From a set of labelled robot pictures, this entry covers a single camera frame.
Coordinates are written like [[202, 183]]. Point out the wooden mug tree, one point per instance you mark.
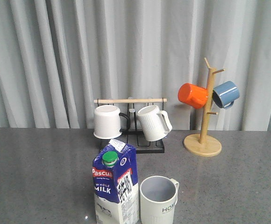
[[201, 143]]

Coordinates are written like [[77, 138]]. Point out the white ribbed mug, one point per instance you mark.
[[155, 123]]

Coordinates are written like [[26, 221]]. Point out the white mug black handle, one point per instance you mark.
[[107, 122]]

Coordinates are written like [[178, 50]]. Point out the white HOME mug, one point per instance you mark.
[[158, 199]]

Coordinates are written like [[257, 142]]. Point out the grey curtain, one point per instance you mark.
[[58, 56]]

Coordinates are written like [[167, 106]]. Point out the black wire mug rack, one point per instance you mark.
[[135, 135]]

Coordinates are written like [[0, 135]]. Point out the blue white milk carton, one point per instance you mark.
[[115, 183]]

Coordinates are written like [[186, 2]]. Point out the orange enamel mug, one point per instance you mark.
[[193, 95]]

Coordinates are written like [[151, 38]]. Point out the blue enamel mug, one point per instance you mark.
[[225, 94]]

